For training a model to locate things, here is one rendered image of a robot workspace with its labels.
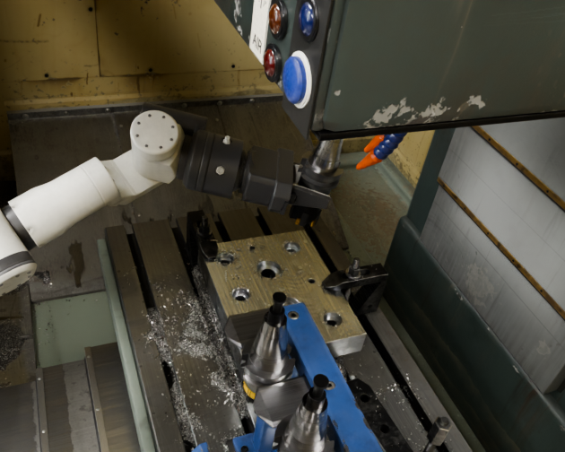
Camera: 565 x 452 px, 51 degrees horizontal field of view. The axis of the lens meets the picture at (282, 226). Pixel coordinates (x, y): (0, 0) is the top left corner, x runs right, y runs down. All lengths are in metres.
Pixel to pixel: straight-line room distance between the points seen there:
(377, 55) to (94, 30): 1.44
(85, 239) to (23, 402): 0.51
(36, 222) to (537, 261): 0.84
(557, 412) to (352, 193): 1.10
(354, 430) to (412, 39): 0.43
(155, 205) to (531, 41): 1.38
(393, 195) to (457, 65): 1.74
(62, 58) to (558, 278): 1.35
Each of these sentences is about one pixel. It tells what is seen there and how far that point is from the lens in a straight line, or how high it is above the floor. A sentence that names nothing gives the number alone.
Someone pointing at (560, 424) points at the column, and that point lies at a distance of 1.28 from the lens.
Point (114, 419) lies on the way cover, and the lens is 1.23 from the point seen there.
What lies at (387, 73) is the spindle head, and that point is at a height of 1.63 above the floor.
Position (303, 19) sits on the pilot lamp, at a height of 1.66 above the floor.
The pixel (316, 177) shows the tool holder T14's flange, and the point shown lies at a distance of 0.84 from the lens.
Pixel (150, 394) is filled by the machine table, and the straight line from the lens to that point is 1.07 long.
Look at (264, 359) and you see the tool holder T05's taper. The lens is 0.69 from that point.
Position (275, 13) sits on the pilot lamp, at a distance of 0.42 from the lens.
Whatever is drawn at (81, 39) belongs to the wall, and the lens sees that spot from 1.77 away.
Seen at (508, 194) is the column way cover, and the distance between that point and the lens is 1.20.
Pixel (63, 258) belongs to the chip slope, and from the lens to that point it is 1.65.
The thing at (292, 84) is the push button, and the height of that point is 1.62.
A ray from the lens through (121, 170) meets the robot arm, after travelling 0.91.
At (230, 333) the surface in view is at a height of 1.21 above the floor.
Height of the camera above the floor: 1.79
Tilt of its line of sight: 39 degrees down
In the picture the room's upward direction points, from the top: 10 degrees clockwise
